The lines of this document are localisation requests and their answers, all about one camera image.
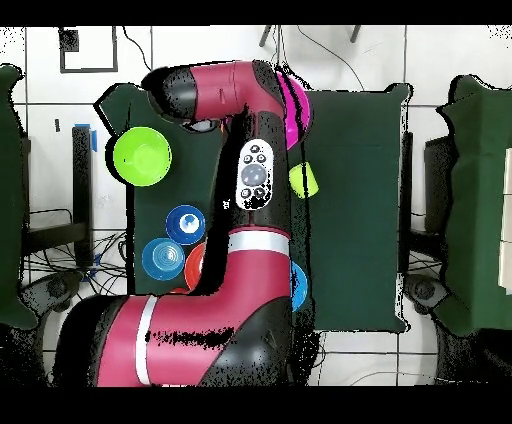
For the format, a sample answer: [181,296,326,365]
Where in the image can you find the black bench frame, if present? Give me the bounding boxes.
[15,125,95,269]

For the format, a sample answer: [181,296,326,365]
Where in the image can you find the shallow red-orange bowl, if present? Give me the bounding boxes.
[183,241,207,291]

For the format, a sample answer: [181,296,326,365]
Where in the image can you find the light green bowl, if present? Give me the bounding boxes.
[112,126,174,188]

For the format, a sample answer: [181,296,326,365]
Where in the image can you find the dark grey chair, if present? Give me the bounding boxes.
[402,273,452,317]

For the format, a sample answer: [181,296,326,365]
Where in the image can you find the large pink bowl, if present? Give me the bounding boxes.
[275,70,312,151]

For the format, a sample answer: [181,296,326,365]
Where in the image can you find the green cloth covered table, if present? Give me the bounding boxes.
[433,75,512,337]
[0,63,39,331]

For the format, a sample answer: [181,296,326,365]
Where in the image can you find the black chair base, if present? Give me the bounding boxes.
[17,269,85,321]

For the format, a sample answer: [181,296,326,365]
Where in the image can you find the medium blue bowl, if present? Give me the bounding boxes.
[290,260,310,313]

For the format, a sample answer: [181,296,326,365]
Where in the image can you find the dark green tablecloth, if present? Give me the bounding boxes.
[93,81,413,333]

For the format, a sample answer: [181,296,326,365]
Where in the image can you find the grey tripod legs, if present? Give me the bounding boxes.
[258,25,363,48]

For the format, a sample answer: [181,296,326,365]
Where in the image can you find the beige box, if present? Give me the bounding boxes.
[497,147,512,297]

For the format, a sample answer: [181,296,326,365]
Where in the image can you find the small dark blue bowl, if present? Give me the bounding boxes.
[165,204,207,246]

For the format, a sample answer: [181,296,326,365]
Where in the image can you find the small light blue bowl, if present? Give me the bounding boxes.
[141,237,186,282]

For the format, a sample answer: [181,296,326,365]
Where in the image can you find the light green cup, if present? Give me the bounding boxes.
[288,161,320,200]

